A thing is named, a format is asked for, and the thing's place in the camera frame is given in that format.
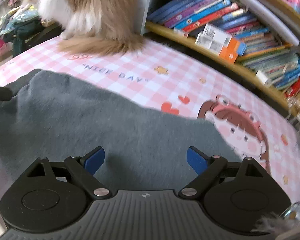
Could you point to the white foam tube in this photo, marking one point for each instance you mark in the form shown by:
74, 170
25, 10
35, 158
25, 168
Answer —
271, 20

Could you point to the white power adapter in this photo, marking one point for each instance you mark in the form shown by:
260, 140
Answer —
263, 78

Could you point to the white orange box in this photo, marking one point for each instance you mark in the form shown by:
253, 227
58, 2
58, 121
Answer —
228, 53
222, 37

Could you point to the row of leaning blue books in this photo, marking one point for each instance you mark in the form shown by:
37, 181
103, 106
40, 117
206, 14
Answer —
189, 17

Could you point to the grey sweatshirt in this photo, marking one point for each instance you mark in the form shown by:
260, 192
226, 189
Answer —
56, 116

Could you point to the pile of clothes background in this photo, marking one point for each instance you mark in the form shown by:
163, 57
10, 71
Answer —
25, 29

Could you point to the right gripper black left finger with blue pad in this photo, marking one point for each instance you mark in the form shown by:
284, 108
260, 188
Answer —
82, 170

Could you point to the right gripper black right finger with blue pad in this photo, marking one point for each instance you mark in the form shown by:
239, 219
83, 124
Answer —
208, 170

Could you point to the white orange box upper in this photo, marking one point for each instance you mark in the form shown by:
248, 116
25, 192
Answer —
222, 37

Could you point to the black left gripper tip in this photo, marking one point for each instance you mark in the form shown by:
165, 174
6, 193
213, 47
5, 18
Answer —
5, 94

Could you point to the fluffy orange white cat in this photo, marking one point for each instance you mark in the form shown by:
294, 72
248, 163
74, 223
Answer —
102, 27

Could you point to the pink checkered table mat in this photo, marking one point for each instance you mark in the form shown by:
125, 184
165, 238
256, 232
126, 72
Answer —
162, 78

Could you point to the white orange box lower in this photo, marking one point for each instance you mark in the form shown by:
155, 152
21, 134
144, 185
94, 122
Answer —
228, 53

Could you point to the wooden bookshelf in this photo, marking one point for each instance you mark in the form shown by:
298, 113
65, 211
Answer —
235, 71

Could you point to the red book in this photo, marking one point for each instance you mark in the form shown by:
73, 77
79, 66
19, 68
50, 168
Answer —
293, 90

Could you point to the stack of flat magazines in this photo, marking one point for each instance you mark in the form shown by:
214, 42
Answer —
271, 60

